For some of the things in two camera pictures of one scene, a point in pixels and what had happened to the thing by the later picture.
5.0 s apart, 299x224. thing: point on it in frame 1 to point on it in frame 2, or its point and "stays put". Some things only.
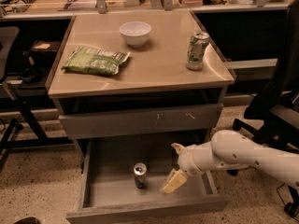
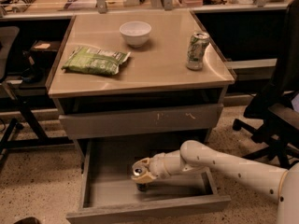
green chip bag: x=92 y=61 stays put
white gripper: x=187 y=160 to x=158 y=165
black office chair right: x=277 y=109 stays put
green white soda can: x=195 y=50 stays put
